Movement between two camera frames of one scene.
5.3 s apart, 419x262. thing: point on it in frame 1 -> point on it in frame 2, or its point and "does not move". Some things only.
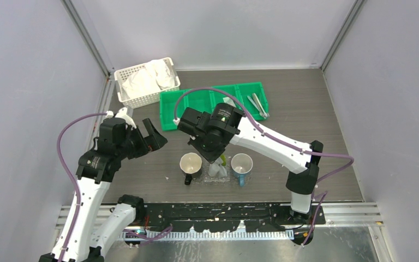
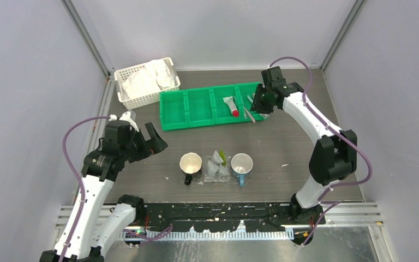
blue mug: x=241 y=164 does not move
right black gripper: x=209 y=156 -> x=256 y=105
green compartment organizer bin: x=203 y=100 does not move
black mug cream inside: x=190 y=163 does not move
